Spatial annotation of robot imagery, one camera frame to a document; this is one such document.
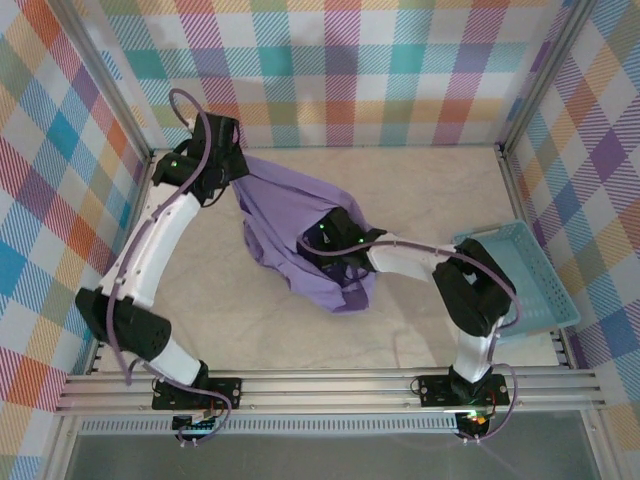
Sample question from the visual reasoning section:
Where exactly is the purple t-shirt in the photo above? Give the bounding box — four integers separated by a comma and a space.
232, 152, 381, 316

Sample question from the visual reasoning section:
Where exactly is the light blue plastic basket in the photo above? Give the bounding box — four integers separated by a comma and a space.
452, 220, 581, 346

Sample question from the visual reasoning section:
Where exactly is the small circuit board orange connector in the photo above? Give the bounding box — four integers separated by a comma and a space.
458, 407, 494, 432

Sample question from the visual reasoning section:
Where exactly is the green circuit board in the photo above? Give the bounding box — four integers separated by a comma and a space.
172, 413, 221, 435

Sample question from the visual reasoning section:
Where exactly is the left gripper thin black wire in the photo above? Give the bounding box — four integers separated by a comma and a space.
198, 182, 229, 210

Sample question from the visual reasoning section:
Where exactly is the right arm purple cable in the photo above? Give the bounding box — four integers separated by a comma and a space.
298, 239, 522, 444

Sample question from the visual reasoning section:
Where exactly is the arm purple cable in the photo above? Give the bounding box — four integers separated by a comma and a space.
102, 88, 234, 449
298, 239, 522, 444

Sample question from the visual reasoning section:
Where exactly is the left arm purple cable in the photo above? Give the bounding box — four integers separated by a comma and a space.
102, 88, 234, 449

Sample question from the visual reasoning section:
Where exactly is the aluminium wall base strip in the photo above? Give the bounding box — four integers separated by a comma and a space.
239, 144, 504, 152

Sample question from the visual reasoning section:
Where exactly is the slanted aluminium frame post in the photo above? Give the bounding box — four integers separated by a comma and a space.
47, 0, 156, 166
497, 0, 601, 156

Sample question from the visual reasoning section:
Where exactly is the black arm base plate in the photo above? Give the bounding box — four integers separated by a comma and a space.
151, 375, 244, 411
417, 372, 511, 409

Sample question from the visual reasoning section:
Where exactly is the grey slotted cable duct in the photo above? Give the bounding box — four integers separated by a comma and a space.
79, 418, 461, 435

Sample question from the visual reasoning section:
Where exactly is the aluminium table side rail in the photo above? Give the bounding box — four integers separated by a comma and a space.
497, 144, 575, 370
84, 149, 157, 376

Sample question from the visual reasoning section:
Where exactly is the aluminium frame leg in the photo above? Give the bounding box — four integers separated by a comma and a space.
579, 409, 621, 480
39, 414, 81, 480

